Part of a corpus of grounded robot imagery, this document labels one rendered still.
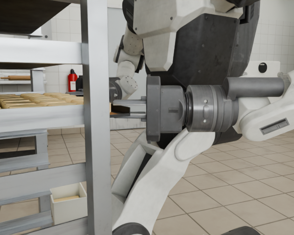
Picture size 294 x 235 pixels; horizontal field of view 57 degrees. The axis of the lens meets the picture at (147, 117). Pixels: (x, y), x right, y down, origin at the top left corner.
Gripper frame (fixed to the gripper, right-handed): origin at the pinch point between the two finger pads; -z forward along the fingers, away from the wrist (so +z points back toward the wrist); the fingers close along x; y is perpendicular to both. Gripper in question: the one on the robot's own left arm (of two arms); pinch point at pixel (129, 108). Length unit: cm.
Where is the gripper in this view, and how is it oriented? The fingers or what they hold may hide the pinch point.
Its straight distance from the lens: 50.5
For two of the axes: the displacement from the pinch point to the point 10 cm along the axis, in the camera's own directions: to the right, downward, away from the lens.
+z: 10.0, 0.0, 0.3
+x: 0.0, -9.9, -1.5
